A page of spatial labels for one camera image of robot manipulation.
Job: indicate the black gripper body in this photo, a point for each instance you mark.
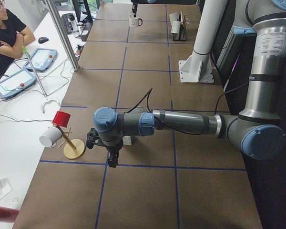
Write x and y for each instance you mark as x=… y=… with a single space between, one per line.
x=134 y=5
x=114 y=149

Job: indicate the white enamel mug black handle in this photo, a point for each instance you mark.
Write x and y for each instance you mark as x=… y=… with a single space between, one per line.
x=135 y=21

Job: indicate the red cup on stand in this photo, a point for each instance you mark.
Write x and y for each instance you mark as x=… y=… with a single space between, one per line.
x=61 y=119

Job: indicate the white cup on stand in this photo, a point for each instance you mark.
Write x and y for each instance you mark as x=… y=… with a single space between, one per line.
x=50 y=137

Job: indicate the wooden mug tree stand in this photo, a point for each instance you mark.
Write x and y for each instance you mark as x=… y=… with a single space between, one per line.
x=72 y=149

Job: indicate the white mug on rack rear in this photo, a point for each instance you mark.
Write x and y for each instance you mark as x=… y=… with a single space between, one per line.
x=173 y=17

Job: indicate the white mug on rack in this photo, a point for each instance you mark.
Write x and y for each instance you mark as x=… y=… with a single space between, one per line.
x=173 y=17
x=175 y=29

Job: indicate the white mug on rack front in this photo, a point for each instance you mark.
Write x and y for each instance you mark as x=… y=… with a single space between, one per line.
x=175 y=29

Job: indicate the black monitor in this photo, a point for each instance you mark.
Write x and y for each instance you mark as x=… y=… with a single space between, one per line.
x=82 y=11

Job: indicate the black box white label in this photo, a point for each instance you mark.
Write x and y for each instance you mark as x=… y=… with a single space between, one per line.
x=85 y=30

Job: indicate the clear water bottle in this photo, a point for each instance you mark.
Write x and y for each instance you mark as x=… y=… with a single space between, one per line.
x=74 y=26

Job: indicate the black keyboard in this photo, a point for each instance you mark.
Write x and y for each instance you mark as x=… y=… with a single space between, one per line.
x=65 y=18

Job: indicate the white curved plastic part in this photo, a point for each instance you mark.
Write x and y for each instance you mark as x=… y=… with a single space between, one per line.
x=49 y=101

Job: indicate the black computer mouse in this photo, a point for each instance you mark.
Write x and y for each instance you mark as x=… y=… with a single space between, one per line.
x=42 y=40

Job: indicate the teach pendant far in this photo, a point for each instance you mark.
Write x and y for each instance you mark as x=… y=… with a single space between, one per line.
x=42 y=58

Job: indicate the teach pendant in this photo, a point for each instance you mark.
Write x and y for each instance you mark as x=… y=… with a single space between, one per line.
x=16 y=83
x=42 y=58

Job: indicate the metal rod green tip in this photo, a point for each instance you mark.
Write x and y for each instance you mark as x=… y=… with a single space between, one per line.
x=34 y=71

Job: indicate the teach pendant near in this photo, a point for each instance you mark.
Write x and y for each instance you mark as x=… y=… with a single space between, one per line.
x=16 y=83

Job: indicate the person in black shirt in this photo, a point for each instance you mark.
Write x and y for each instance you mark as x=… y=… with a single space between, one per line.
x=14 y=35

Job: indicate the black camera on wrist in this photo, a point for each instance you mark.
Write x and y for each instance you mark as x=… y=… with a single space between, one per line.
x=93 y=139

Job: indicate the black wire mug rack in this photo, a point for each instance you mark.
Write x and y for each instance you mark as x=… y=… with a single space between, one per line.
x=183 y=18

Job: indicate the aluminium frame post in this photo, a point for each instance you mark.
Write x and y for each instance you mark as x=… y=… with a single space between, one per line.
x=62 y=33

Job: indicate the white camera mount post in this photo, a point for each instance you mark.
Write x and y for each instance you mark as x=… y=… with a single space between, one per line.
x=197 y=68

